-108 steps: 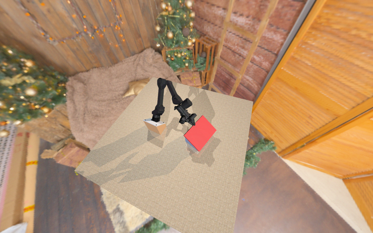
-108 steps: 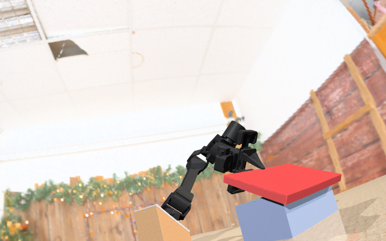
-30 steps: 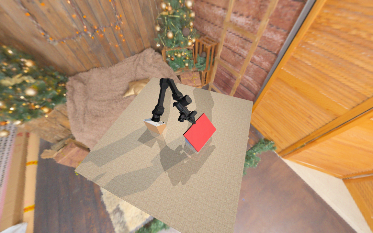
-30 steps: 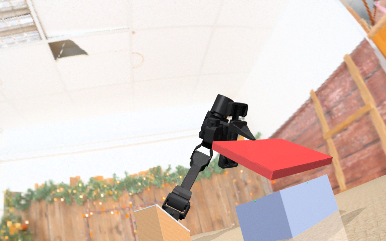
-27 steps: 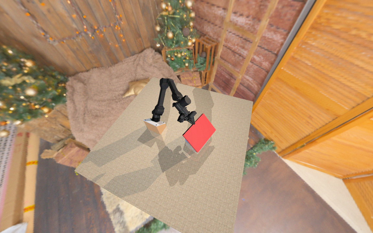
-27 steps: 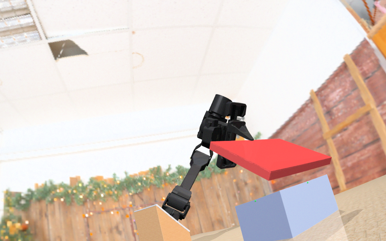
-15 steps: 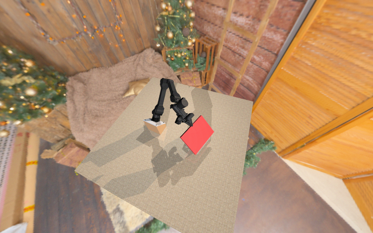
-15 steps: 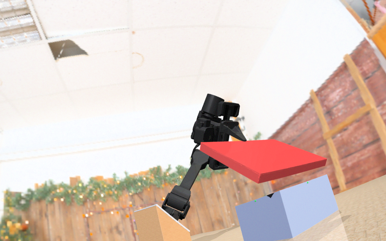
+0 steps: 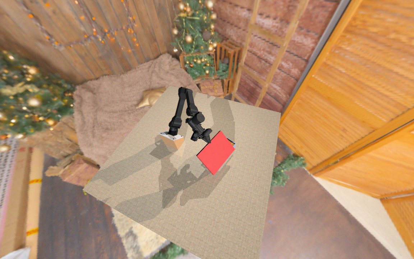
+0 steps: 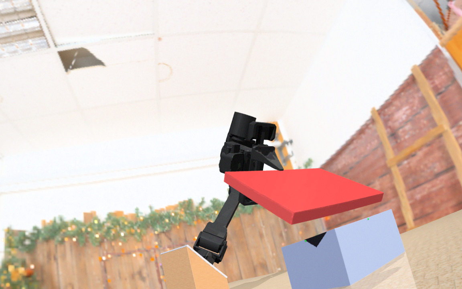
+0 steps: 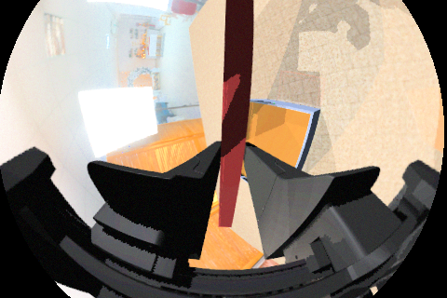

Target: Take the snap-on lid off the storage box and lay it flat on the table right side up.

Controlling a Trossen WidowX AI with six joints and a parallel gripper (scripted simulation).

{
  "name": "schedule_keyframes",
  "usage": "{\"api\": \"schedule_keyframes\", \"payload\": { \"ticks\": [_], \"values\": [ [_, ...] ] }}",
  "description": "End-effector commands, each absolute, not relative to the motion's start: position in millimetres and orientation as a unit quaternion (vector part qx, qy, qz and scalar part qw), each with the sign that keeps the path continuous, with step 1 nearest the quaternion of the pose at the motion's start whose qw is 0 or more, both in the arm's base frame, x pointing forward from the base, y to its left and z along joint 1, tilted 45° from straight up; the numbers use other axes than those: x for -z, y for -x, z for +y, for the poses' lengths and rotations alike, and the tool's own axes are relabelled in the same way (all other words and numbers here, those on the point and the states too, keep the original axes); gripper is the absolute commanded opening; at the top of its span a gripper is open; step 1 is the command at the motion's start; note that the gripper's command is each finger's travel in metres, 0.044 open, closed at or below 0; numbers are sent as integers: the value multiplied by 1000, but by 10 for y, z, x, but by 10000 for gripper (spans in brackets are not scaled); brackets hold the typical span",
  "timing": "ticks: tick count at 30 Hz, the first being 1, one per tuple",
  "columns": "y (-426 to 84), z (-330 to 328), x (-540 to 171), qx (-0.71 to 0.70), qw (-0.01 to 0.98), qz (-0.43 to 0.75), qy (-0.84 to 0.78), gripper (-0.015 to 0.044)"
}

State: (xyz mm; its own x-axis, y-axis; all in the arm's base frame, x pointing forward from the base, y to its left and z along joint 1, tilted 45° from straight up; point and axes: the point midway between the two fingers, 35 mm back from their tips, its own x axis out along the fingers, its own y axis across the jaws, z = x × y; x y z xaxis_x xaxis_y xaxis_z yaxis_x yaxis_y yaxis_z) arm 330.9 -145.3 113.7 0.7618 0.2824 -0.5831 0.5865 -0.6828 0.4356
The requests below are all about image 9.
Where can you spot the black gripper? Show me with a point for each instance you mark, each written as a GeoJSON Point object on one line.
{"type": "Point", "coordinates": [205, 133]}

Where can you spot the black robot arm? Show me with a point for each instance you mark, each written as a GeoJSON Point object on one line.
{"type": "Point", "coordinates": [196, 117]}

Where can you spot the red lid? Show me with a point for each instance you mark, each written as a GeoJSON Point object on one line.
{"type": "Point", "coordinates": [214, 154]}

